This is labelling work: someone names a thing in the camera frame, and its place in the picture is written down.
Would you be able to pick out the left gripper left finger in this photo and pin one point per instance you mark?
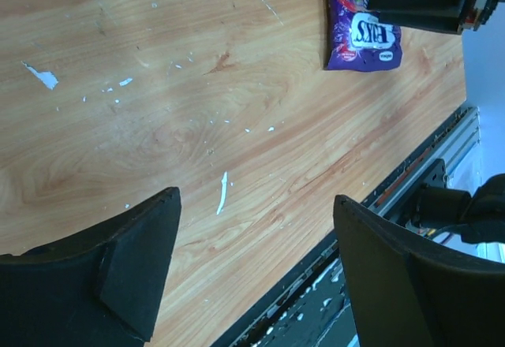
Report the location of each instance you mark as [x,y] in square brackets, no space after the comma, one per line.
[102,286]

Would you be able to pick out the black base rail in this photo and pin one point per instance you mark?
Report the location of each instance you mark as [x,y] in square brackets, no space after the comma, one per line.
[311,306]

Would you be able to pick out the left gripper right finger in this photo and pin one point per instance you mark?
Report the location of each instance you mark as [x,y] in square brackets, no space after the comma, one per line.
[406,290]

